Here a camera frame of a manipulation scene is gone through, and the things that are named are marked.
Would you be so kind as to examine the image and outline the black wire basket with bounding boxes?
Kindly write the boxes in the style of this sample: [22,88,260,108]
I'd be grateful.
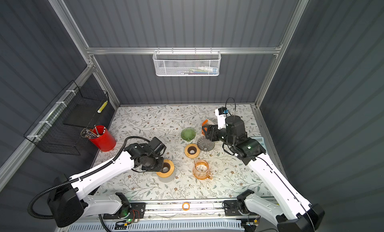
[24,81,109,156]

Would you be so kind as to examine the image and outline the orange tape roll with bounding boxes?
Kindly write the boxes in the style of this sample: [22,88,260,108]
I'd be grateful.
[182,202,190,211]

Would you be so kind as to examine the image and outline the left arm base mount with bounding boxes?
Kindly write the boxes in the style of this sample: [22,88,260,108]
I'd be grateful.
[103,203,146,220]

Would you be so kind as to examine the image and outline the grey glass dripper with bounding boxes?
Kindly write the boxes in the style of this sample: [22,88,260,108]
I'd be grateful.
[197,137,215,152]

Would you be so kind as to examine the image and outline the white wire basket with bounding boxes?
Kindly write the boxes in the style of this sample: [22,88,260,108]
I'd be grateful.
[153,52,222,77]

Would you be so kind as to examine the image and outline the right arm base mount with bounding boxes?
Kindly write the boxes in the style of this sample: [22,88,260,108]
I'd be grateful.
[222,200,260,217]

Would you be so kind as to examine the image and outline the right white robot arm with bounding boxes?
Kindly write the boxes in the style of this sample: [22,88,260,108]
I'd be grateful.
[202,115,325,232]

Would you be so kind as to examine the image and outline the green glass dripper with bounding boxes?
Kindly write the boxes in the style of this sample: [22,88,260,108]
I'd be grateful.
[181,128,196,142]

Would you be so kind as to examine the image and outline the light blue calculator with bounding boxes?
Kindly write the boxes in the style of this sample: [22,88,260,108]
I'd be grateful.
[252,137,267,150]

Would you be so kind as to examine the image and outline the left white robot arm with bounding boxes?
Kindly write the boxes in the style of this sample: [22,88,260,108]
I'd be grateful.
[47,137,167,228]

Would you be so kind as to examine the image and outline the orange glass pitcher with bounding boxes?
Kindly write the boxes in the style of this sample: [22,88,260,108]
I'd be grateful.
[193,160,213,180]

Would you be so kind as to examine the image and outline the yellow marker in basket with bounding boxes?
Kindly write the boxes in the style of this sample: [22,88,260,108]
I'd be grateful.
[97,100,109,114]

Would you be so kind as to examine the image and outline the red cup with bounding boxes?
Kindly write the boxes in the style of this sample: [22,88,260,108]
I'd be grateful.
[90,125,117,152]

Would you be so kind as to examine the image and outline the black corrugated cable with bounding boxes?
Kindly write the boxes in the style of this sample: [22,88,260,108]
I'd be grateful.
[27,135,151,220]

